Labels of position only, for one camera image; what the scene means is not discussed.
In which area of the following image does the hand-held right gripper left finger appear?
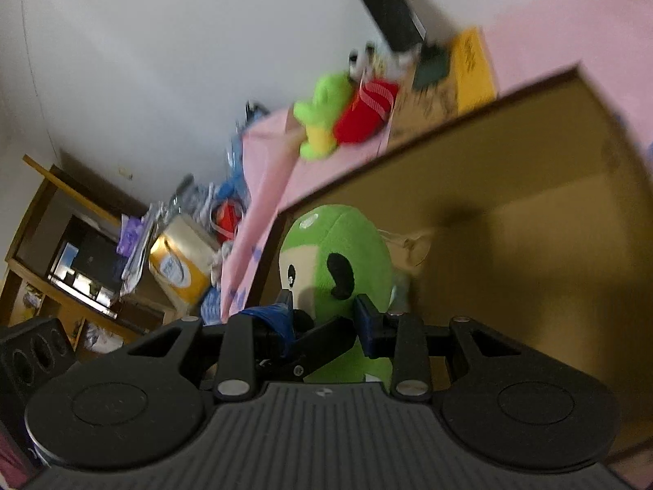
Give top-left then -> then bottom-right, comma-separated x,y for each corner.
125,290 -> 302,401

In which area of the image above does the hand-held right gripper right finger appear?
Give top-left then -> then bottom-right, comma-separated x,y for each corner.
353,293 -> 524,400

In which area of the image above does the large green plush toy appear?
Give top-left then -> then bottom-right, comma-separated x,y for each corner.
278,204 -> 399,383

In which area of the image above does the brown cardboard box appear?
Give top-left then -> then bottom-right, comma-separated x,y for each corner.
258,61 -> 653,470

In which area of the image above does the wooden shelf cabinet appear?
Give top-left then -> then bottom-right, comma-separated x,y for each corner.
0,154 -> 174,358

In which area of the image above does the red round object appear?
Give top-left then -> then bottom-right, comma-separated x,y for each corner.
214,199 -> 246,246

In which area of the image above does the yellow white tissue pack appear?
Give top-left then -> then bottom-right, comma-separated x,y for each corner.
148,214 -> 218,314

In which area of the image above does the black electronic device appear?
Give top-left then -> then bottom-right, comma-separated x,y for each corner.
48,214 -> 128,307

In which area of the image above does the purple packet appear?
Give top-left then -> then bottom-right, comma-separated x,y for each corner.
116,214 -> 151,256

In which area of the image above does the red plush toy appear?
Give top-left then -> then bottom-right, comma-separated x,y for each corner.
334,76 -> 400,145

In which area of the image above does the small green frog plush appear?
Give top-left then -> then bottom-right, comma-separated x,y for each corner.
292,72 -> 355,160

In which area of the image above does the small panda plush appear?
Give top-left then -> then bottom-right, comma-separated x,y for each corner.
348,43 -> 409,80

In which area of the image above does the dark green phone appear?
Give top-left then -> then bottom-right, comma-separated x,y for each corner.
412,43 -> 450,90

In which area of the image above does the yellow box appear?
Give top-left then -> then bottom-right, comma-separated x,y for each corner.
388,27 -> 498,149

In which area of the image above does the black tablet on stand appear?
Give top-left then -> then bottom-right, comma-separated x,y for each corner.
353,0 -> 426,54

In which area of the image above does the pink printed bed sheet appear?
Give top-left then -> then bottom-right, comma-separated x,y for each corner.
219,0 -> 653,325

